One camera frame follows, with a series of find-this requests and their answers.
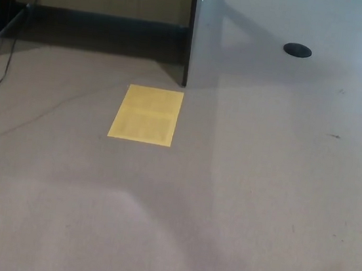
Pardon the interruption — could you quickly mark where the yellow paper sheet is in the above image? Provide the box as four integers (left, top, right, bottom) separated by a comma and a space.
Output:
106, 81, 185, 148

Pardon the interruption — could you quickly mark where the black round floor cover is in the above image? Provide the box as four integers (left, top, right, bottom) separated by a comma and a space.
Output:
282, 41, 313, 59

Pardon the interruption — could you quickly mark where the thin grey floor cable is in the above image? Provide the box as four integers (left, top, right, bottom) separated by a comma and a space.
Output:
0, 68, 131, 180

